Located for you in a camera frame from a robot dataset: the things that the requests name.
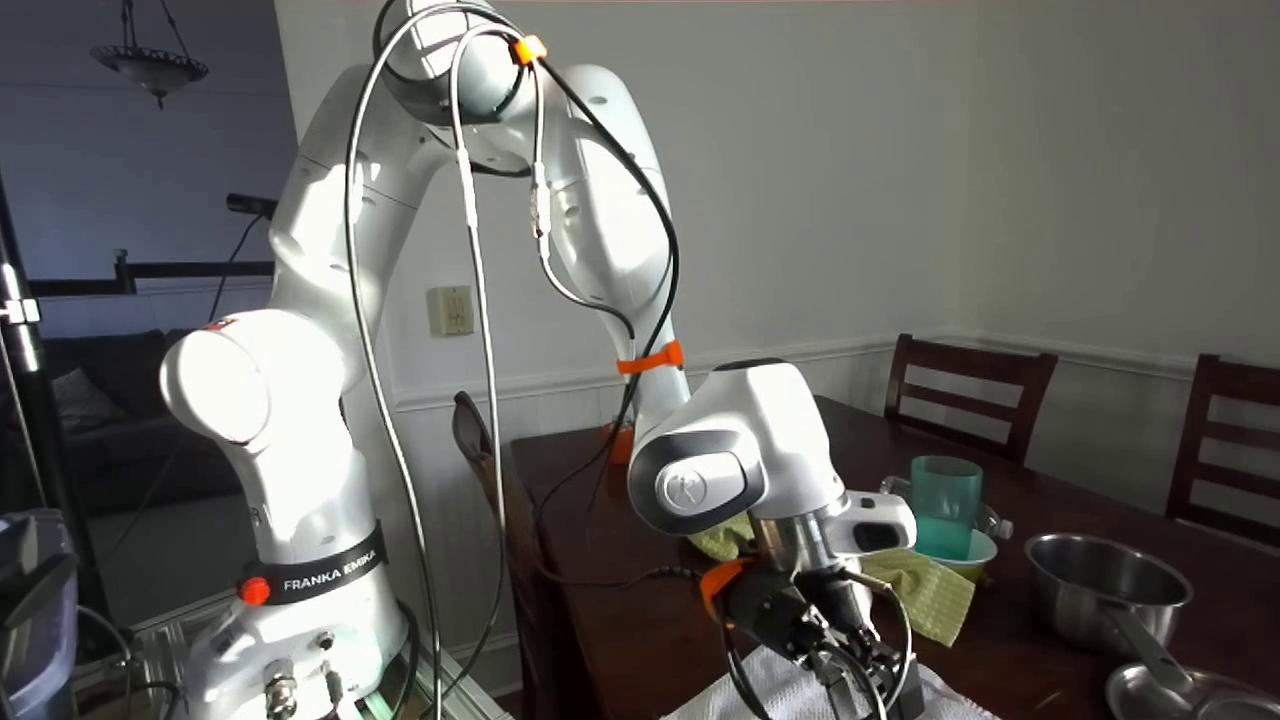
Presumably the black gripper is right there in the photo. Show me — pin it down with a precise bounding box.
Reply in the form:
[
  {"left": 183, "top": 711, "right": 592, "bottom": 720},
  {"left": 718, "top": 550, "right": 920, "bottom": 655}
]
[{"left": 719, "top": 566, "right": 876, "bottom": 660}]

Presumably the white cloth towel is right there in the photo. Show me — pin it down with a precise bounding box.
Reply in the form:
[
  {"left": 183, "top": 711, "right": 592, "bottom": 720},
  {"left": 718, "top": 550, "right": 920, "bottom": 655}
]
[{"left": 659, "top": 647, "right": 1001, "bottom": 720}]

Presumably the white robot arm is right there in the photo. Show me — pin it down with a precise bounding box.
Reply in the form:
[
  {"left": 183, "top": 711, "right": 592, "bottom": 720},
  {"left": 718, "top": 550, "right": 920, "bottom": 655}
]
[{"left": 159, "top": 0, "right": 910, "bottom": 720}]

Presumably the yellow-green cloth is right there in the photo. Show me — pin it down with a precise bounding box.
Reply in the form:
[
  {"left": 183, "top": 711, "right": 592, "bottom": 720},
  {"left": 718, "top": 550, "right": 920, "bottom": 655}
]
[{"left": 694, "top": 516, "right": 976, "bottom": 647}]

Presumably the teal bowl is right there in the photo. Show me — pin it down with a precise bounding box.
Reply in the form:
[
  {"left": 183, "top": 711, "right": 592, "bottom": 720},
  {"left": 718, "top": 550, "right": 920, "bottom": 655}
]
[{"left": 891, "top": 519, "right": 997, "bottom": 574}]

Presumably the teal plastic cup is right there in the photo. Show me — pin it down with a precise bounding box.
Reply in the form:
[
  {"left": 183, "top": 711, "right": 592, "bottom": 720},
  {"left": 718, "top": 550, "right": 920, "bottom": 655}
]
[{"left": 910, "top": 454, "right": 983, "bottom": 561}]

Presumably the steel saucepan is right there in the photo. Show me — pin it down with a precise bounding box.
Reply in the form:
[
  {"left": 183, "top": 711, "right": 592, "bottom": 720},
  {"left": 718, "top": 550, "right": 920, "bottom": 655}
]
[{"left": 1025, "top": 532, "right": 1196, "bottom": 690}]

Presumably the dark wooden chair left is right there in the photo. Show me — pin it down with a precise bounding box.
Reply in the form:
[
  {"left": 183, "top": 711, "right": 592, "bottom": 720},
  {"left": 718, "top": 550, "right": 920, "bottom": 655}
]
[{"left": 885, "top": 336, "right": 1056, "bottom": 458}]

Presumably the black tripod stand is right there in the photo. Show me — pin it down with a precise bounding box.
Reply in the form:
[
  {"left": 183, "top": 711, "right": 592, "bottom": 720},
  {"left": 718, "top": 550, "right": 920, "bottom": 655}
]
[{"left": 0, "top": 188, "right": 105, "bottom": 613}]

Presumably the hanging chandelier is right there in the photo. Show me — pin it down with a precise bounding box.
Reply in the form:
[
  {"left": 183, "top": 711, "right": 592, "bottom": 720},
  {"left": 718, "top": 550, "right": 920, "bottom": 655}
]
[{"left": 92, "top": 0, "right": 207, "bottom": 105}]

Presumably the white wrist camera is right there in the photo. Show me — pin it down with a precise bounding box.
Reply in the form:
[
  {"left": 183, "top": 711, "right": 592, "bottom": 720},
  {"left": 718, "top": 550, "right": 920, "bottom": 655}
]
[{"left": 829, "top": 490, "right": 918, "bottom": 550}]

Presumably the wall light switch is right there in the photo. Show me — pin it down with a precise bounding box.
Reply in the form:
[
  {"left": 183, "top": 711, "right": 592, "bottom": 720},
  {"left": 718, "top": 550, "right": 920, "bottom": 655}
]
[{"left": 428, "top": 282, "right": 478, "bottom": 336}]

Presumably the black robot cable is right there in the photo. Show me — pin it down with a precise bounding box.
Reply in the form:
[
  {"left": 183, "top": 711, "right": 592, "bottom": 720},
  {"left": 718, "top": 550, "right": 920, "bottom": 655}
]
[{"left": 373, "top": 0, "right": 687, "bottom": 720}]

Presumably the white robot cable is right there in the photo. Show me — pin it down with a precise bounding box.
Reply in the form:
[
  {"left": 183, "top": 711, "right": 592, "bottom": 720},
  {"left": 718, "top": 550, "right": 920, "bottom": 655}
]
[{"left": 338, "top": 0, "right": 564, "bottom": 720}]

